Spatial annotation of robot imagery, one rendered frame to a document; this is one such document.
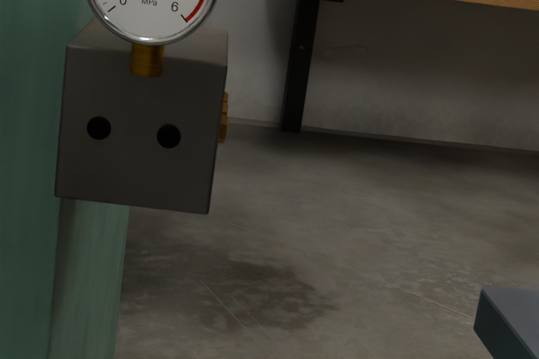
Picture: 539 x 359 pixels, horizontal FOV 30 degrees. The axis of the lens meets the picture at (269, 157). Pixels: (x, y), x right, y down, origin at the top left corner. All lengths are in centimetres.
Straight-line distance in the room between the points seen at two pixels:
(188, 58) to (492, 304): 19
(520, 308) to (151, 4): 21
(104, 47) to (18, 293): 16
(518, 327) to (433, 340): 137
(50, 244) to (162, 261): 138
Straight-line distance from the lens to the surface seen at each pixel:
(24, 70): 55
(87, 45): 51
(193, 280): 187
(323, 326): 176
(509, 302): 45
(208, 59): 51
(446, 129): 327
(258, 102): 314
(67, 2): 54
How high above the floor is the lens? 70
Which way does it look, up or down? 15 degrees down
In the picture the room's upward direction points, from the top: 8 degrees clockwise
